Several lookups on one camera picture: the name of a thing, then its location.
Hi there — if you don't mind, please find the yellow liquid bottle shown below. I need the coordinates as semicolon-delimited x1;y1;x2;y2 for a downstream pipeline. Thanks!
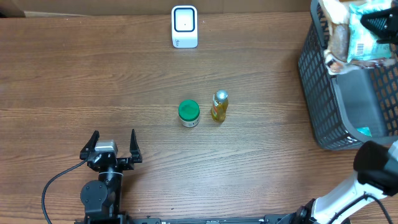
211;90;229;122

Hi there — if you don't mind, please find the brown beige snack pouch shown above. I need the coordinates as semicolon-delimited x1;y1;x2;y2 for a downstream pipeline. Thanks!
318;0;397;75

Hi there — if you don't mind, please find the green lid white jar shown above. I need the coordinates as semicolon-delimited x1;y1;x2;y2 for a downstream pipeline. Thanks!
178;100;200;128

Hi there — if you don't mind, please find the teal snack package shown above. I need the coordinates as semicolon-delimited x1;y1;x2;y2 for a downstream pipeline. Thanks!
347;0;391;63

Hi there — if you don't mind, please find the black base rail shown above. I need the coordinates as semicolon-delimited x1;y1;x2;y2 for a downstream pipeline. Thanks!
75;213;295;224

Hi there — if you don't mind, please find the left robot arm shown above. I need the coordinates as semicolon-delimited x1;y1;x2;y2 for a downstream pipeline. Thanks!
80;131;134;223

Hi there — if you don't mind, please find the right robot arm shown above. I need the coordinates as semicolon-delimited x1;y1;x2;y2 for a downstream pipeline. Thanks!
144;1;397;223

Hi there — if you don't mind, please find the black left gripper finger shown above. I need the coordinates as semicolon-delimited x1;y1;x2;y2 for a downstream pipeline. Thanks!
129;129;142;163
80;130;100;159

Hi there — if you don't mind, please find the grey plastic basket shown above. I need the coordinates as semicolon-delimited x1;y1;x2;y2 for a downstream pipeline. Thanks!
298;0;397;150

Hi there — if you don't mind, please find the white barcode scanner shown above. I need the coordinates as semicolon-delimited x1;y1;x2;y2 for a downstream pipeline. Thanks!
171;5;198;49

